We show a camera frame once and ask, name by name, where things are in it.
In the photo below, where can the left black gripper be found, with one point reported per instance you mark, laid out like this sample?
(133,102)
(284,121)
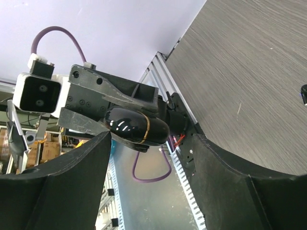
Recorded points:
(92,93)

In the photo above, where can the black earbud upper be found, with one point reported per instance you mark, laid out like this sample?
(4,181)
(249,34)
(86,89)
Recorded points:
(304,94)

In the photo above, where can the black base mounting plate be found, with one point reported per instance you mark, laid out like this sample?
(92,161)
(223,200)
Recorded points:
(185,152)

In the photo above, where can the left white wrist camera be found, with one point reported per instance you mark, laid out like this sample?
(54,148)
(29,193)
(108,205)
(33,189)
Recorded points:
(40,90)

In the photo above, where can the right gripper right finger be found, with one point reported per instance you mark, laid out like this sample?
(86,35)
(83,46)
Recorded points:
(236,194)

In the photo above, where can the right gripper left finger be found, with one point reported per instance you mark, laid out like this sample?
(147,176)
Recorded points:
(61,194)

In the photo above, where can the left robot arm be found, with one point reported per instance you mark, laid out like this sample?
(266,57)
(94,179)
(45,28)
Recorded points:
(176,119)

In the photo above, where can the white perforated cable strip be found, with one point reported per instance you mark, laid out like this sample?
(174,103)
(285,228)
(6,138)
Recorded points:
(194,209)

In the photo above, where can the black earbud charging case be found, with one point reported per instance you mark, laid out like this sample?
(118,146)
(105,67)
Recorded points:
(136,127)

